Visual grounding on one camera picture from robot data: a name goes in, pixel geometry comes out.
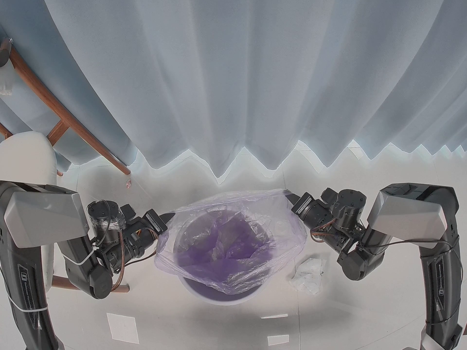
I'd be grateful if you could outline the pale blue curtain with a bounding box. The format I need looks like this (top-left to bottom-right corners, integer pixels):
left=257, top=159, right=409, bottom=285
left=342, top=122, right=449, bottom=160
left=0, top=0, right=139, bottom=176
left=35, top=0, right=467, bottom=185

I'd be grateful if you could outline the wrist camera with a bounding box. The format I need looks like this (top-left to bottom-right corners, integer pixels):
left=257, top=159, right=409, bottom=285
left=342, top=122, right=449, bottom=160
left=117, top=203, right=146, bottom=232
left=320, top=187, right=341, bottom=212

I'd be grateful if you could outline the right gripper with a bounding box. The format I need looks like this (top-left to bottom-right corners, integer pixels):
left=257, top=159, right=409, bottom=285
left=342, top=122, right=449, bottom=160
left=292, top=192, right=335, bottom=233

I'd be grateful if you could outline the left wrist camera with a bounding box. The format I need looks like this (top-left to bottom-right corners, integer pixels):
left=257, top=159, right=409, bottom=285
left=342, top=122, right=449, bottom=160
left=117, top=203, right=146, bottom=232

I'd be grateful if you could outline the white trash bin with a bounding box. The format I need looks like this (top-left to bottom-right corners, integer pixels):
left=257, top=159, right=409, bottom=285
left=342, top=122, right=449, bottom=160
left=173, top=210, right=274, bottom=307

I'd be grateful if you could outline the white paper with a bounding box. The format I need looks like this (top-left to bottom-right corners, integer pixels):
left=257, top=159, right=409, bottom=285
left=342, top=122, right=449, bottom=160
left=289, top=257, right=324, bottom=297

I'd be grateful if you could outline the white cushioned wooden chair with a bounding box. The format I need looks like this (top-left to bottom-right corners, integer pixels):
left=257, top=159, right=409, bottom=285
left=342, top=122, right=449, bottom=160
left=0, top=37, right=132, bottom=295

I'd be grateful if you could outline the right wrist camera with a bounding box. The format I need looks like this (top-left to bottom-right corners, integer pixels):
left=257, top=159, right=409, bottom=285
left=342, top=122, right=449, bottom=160
left=320, top=187, right=341, bottom=212

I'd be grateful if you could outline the purple plastic bag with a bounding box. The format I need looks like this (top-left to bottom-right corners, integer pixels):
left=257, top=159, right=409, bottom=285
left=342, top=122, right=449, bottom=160
left=153, top=188, right=307, bottom=295

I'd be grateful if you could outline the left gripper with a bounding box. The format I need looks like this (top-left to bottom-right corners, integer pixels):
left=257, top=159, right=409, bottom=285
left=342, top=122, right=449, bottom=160
left=126, top=209, right=169, bottom=260

